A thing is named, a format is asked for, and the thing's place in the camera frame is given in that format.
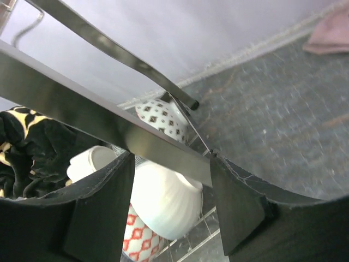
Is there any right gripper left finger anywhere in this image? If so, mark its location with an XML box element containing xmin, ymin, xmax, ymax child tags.
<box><xmin>1</xmin><ymin>152</ymin><xmax>135</xmax><ymax>261</ymax></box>

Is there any red patterned bowl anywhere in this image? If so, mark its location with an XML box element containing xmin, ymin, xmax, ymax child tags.
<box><xmin>135</xmin><ymin>99</ymin><xmax>189</xmax><ymax>144</ymax></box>

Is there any black and cream blanket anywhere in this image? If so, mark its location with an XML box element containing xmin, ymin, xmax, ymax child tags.
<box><xmin>1</xmin><ymin>106</ymin><xmax>104</xmax><ymax>199</ymax></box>

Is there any stainless steel dish rack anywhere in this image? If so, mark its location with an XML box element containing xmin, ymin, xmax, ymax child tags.
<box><xmin>0</xmin><ymin>0</ymin><xmax>221</xmax><ymax>262</ymax></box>

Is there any plain white bowl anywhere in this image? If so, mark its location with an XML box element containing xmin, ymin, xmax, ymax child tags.
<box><xmin>130</xmin><ymin>160</ymin><xmax>203</xmax><ymax>240</ymax></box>

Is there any blue triangle patterned bowl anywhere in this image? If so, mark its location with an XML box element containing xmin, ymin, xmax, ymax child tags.
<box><xmin>123</xmin><ymin>205</ymin><xmax>165</xmax><ymax>261</ymax></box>

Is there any white scalloped bowl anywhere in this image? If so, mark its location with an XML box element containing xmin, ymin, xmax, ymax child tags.
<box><xmin>67</xmin><ymin>146</ymin><xmax>117</xmax><ymax>183</ymax></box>

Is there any dusty pink cloth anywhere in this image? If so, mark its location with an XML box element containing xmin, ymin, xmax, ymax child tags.
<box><xmin>303</xmin><ymin>3</ymin><xmax>348</xmax><ymax>55</ymax></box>

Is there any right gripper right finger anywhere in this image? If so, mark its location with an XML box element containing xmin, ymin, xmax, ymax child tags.
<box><xmin>210</xmin><ymin>151</ymin><xmax>348</xmax><ymax>261</ymax></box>

